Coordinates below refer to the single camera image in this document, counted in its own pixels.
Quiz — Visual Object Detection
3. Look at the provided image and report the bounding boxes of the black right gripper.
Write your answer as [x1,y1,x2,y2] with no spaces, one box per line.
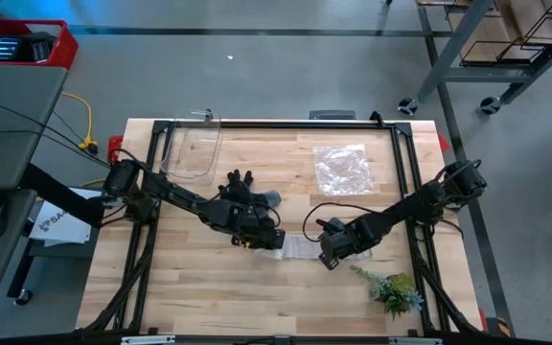
[318,218,373,272]

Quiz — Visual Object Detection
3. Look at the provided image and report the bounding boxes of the white printed paper sheet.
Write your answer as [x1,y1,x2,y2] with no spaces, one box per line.
[29,185,105,248]

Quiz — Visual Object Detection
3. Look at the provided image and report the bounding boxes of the black work glove grey cuff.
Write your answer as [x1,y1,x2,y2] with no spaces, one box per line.
[217,169,283,215]

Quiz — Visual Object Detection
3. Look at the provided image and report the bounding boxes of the clear plastic tray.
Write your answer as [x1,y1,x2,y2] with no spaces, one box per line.
[159,113,224,187]

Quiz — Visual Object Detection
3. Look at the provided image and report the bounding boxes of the red plastic crate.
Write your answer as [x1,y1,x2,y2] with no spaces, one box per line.
[0,18,80,70]

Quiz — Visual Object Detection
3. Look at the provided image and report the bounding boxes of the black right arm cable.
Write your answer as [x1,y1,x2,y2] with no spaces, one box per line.
[302,201,385,243]

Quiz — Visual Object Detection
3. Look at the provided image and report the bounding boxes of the black yellow striped block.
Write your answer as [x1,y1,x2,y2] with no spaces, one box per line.
[485,315,513,338]

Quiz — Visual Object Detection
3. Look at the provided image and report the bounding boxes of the white elastic bandage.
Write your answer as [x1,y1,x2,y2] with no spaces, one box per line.
[256,233,374,263]

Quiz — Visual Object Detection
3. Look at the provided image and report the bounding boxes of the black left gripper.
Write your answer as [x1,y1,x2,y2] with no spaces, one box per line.
[208,198,287,251]

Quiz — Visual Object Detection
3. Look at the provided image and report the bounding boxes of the grey metal wood-top workbench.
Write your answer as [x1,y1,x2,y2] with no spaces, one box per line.
[398,0,552,116]

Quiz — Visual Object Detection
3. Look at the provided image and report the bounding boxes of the silver frame bracket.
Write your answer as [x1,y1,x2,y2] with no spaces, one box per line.
[388,336,444,345]
[120,334,176,345]

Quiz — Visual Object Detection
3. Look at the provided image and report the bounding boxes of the yellow cable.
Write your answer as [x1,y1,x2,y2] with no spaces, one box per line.
[59,91,114,189]

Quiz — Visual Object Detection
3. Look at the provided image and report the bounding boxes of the small artificial green plant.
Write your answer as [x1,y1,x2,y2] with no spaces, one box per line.
[350,264,426,321]

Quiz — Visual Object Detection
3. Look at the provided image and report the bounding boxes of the clear plastic bag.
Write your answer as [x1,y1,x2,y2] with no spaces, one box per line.
[311,143,375,197]

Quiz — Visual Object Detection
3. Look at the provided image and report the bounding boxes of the black desk support beam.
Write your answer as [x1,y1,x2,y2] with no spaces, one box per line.
[19,162,107,229]

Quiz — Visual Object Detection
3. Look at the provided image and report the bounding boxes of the black box device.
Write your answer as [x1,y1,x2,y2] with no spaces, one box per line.
[20,31,58,64]

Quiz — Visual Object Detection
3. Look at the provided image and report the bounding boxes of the grey desk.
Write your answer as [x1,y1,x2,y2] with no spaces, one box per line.
[0,61,70,316]

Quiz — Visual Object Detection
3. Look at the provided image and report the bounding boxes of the black caster wheel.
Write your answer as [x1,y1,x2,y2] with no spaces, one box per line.
[478,96,503,116]
[398,97,420,116]
[13,287,34,307]

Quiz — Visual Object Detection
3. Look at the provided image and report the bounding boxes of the black device silver slats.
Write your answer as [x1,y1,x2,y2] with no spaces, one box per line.
[0,35,22,63]

